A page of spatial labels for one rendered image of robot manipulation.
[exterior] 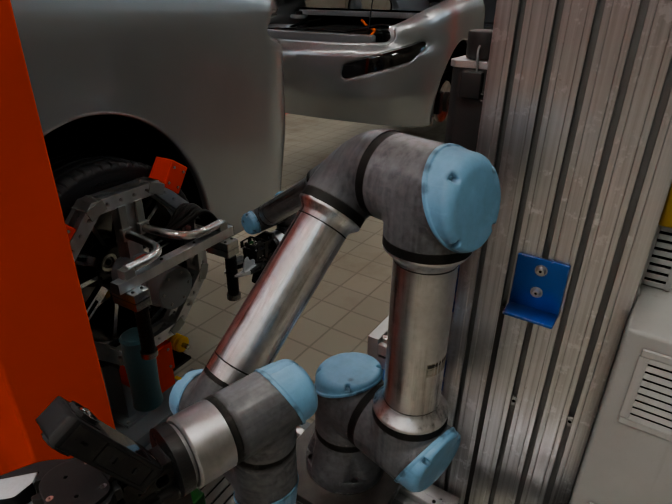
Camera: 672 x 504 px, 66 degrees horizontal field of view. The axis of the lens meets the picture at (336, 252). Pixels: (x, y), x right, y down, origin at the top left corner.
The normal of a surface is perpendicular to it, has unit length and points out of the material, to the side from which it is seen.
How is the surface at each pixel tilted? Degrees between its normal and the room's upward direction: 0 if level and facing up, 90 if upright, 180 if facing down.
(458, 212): 83
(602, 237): 90
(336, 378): 7
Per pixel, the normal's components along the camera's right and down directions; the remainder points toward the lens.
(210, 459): 0.64, 0.04
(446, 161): -0.30, -0.64
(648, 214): -0.55, 0.37
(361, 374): -0.08, -0.93
